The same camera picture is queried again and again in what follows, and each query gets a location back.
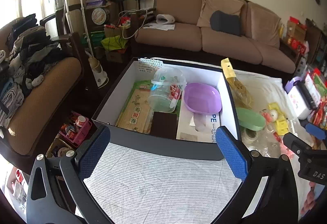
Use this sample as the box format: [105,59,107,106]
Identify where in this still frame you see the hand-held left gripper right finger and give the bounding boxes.
[216,126,307,224]

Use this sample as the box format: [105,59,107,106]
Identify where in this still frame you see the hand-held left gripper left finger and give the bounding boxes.
[26,125,111,224]

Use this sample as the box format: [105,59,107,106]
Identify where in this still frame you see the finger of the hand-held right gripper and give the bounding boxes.
[305,123,327,141]
[283,132,315,156]

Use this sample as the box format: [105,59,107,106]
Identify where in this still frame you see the black storage box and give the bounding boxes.
[91,58,242,160]

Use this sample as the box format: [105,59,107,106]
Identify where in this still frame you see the large clear plastic bag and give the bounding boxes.
[255,122,310,160]

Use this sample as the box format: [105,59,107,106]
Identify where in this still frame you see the white tape roll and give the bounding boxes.
[241,128,259,144]

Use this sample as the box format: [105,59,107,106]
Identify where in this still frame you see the pink plastic basket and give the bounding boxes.
[59,112,92,148]

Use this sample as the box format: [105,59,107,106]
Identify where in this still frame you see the pile of red snack packets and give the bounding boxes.
[306,68,327,130]

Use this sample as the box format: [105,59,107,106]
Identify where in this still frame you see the white floral tissue box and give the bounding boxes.
[288,84,312,120]

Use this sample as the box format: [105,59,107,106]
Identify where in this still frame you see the black remote control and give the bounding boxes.
[298,82,320,110]

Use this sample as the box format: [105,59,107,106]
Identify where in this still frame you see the white tissue pack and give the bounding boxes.
[176,110,221,143]

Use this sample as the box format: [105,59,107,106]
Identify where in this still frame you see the bamboo sushi mat pack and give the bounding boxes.
[116,80,155,134]

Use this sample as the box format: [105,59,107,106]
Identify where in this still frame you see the purple plastic dish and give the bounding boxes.
[183,82,222,114]

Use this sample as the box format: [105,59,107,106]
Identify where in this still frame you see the yellow noodle bag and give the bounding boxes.
[221,58,254,109]

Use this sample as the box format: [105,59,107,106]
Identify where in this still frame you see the striped white tablecloth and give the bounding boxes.
[83,71,327,224]

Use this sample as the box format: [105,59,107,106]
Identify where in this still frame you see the dark brown block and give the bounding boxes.
[150,112,178,140]

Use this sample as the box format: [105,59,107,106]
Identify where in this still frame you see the brown armchair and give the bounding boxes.
[0,13,88,163]

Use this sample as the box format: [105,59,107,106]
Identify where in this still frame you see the white garment steamer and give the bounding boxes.
[64,0,109,88]

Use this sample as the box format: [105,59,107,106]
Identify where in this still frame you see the clear plastic cup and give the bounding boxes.
[148,66,188,113]

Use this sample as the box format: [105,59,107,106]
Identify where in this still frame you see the dark wooden shelf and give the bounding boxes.
[280,17,323,61]

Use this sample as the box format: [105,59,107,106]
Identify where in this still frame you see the white lace paper pack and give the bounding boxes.
[138,58,164,74]

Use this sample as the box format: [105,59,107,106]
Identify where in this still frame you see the green bag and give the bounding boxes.
[101,35,128,51]

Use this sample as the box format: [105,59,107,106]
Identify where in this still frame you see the pile of clothes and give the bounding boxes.
[0,13,67,127]

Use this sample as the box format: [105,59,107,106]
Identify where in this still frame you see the brown sofa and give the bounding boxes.
[134,0,297,74]

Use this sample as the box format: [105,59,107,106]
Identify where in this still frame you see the dark blue cushion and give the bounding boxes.
[211,11,243,36]

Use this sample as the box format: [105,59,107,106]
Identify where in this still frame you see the round tin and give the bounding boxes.
[91,8,109,26]

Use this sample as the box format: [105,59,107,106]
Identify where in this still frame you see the papers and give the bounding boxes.
[143,23,176,31]

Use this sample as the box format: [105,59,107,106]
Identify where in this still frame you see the white massager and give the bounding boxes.
[156,14,176,25]

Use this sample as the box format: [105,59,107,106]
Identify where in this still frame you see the beige pillow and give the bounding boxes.
[197,0,245,33]

